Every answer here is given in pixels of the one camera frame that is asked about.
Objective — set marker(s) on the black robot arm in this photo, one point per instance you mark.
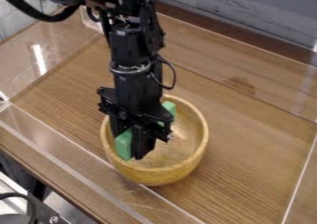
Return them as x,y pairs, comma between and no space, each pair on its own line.
133,32

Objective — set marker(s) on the clear acrylic corner bracket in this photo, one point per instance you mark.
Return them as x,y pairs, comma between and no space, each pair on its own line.
89,23

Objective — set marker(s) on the black metal frame bracket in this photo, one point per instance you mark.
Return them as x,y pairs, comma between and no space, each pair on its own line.
45,214

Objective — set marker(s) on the brown wooden bowl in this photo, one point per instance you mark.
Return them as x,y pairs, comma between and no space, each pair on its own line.
174,159

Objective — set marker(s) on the green rectangular block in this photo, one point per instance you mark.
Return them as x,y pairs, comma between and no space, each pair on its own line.
124,139

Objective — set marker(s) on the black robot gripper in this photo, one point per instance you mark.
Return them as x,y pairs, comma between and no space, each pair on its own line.
133,105

